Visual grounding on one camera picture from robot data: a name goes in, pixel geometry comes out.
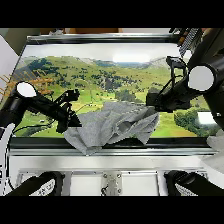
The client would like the grey long-sleeved shirt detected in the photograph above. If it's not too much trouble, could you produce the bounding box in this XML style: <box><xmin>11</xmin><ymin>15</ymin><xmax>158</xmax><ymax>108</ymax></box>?
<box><xmin>63</xmin><ymin>101</ymin><xmax>161</xmax><ymax>157</ymax></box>

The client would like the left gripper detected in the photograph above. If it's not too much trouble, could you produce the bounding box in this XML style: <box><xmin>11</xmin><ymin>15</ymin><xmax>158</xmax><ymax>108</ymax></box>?
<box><xmin>55</xmin><ymin>110</ymin><xmax>83</xmax><ymax>135</ymax></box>

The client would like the silver frame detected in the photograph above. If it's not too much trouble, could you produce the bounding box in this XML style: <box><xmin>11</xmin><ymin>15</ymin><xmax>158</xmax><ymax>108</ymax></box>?
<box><xmin>8</xmin><ymin>33</ymin><xmax>223</xmax><ymax>197</ymax></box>

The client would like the black cable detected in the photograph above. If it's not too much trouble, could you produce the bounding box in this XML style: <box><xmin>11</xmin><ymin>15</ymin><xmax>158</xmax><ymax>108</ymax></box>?
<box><xmin>13</xmin><ymin>120</ymin><xmax>57</xmax><ymax>135</ymax></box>

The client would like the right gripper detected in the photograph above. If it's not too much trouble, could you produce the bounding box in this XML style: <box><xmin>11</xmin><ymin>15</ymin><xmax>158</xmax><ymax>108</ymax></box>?
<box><xmin>145</xmin><ymin>91</ymin><xmax>167</xmax><ymax>113</ymax></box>

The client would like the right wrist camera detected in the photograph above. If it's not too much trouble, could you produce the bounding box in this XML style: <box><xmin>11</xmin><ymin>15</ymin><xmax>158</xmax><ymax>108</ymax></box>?
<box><xmin>165</xmin><ymin>55</ymin><xmax>188</xmax><ymax>86</ymax></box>

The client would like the white garment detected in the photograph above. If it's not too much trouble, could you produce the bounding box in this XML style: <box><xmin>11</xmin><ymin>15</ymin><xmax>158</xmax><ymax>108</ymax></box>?
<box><xmin>205</xmin><ymin>129</ymin><xmax>224</xmax><ymax>175</ymax></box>

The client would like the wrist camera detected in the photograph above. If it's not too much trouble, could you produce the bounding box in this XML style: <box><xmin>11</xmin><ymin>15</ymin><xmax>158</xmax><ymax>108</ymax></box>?
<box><xmin>165</xmin><ymin>55</ymin><xmax>188</xmax><ymax>86</ymax></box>
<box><xmin>53</xmin><ymin>88</ymin><xmax>81</xmax><ymax>106</ymax></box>

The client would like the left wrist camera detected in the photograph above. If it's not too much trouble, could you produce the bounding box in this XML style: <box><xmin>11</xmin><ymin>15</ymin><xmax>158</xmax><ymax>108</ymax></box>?
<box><xmin>53</xmin><ymin>88</ymin><xmax>81</xmax><ymax>106</ymax></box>

